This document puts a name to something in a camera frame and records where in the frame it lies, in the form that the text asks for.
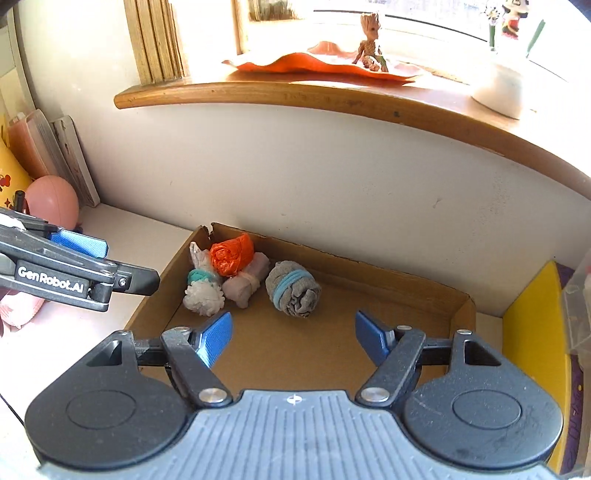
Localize brown cardboard box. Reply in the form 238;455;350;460
124;222;476;393

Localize white plastic bag teal band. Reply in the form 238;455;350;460
183;241;227;317

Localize pink egg-shaped object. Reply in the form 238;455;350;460
25;175;81;230

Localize grey sock bundle blue band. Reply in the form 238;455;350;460
264;261;322;318

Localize small orange plastic bag bundle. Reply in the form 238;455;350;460
209;233;256;278

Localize pale pink sock bundle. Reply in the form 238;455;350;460
222;252;271;308

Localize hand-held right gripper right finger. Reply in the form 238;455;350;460
353;310;502;409

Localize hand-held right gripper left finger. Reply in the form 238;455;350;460
85;311;234;409

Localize brown tree creature figurine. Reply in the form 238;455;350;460
351;11;390;73

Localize yellow printed board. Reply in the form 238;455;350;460
0;137;34;209

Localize purple printed panel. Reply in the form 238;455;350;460
569;355;591;477

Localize pink translucent case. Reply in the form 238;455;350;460
6;111;52;182

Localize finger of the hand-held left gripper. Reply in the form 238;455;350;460
50;228;110;258
113;261;161;297

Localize green plant stems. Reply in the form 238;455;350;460
485;13;546;60

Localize orange leaf-shaped tray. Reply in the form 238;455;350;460
222;40;424;86

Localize yellow cardboard box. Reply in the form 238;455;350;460
502;260;574;476

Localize clear plastic container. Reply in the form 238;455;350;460
560;251;591;357

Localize cartoon figurine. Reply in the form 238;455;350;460
480;0;537;40

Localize white vase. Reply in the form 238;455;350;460
469;59;533;121

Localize wooden window frame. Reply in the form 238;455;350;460
123;0;251;86

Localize grey stack of books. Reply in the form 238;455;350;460
28;108;101;209

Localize wooden windowsill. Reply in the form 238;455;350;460
114;78;591;202

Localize person's left hand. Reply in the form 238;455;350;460
0;290;46;330

